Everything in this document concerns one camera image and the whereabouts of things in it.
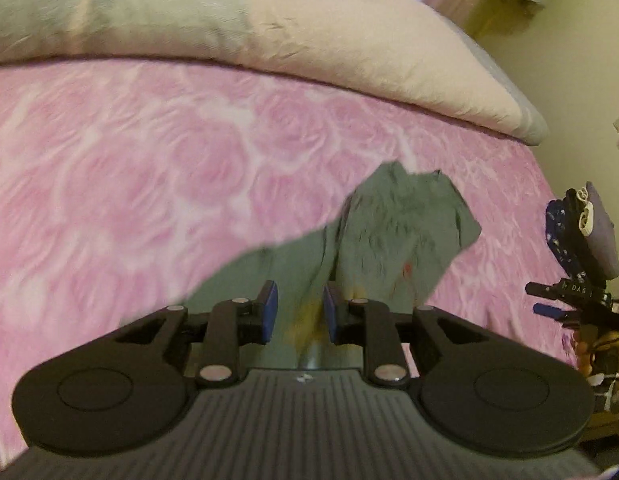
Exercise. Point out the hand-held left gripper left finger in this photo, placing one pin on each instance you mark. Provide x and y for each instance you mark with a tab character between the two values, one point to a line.
268	312

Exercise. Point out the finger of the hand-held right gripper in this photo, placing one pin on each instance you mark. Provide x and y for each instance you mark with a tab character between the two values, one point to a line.
547	310
542	290

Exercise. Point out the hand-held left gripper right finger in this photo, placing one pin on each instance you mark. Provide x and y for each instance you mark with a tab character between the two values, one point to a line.
331	312

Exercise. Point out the grey green shirt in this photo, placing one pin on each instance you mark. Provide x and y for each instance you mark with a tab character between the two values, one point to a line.
394	230

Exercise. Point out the dark blue patterned cloth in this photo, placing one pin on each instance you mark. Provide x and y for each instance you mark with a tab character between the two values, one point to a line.
562	240

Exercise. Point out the purple grey cloth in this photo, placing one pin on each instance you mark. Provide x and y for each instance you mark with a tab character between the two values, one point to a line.
602	240

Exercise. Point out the pink floral blanket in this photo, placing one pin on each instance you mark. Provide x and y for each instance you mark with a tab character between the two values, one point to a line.
139	185

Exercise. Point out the pink and grey duvet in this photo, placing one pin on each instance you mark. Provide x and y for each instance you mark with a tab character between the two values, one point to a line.
309	20

